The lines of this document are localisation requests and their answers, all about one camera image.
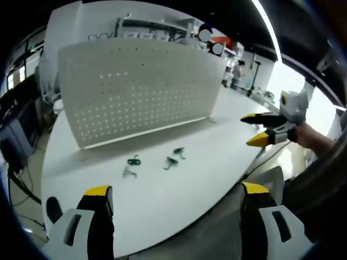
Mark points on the green hook assembly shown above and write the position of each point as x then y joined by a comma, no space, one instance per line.
134,161

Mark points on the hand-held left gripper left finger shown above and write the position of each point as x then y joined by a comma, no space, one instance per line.
81,230

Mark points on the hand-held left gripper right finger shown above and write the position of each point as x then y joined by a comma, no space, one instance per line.
271,230

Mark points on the white storage shelf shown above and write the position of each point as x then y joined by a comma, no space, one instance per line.
151,28

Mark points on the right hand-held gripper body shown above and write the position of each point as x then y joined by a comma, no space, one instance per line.
294,105

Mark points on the black upright stand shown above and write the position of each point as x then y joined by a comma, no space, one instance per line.
253,78

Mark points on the dark equipment rack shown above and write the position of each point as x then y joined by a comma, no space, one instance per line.
19,124

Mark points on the black rounded object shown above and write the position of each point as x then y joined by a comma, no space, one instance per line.
53,210

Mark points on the long ceiling light strip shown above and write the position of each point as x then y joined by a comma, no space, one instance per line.
268,29

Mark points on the person's dark clothing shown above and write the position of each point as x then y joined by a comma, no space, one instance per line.
317,189

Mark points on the white perforated mounting plate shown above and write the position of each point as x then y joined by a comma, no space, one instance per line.
141,92

